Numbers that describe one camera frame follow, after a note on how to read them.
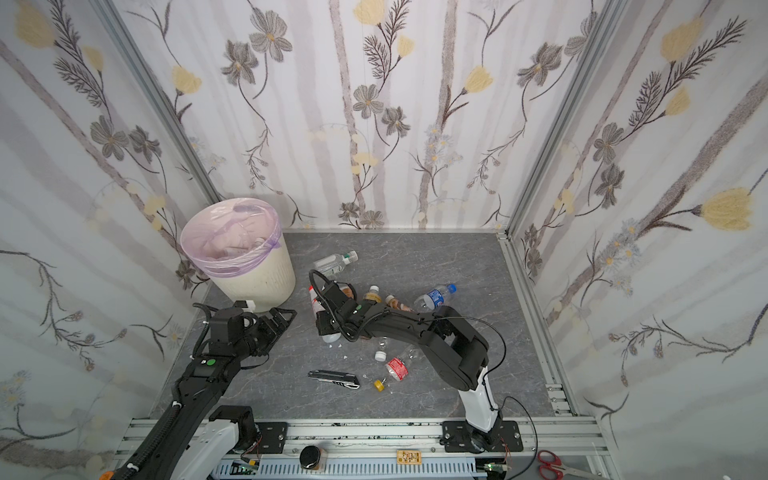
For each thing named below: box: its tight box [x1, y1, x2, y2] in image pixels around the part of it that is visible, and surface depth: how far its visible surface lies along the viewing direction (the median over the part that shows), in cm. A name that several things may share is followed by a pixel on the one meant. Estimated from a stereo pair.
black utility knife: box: [308, 370, 361, 390], surface depth 86 cm
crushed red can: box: [385, 357, 409, 381], surface depth 82 cm
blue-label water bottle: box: [415, 283, 457, 311], surface depth 98 cm
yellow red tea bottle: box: [363, 285, 382, 303], surface depth 100 cm
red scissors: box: [541, 466, 561, 480], surface depth 71 cm
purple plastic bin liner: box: [180, 197, 283, 279], surface depth 90 cm
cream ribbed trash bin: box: [210, 234, 296, 313], surface depth 86 cm
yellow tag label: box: [396, 450, 422, 465], surface depth 72 cm
